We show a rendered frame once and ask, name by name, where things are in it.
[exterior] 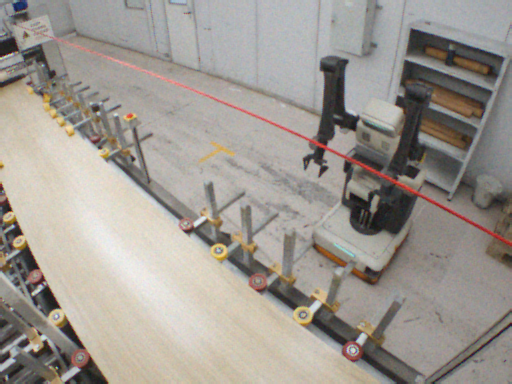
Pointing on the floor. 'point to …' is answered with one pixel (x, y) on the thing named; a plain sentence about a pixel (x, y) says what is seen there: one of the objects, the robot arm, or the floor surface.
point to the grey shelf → (477, 87)
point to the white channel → (40, 321)
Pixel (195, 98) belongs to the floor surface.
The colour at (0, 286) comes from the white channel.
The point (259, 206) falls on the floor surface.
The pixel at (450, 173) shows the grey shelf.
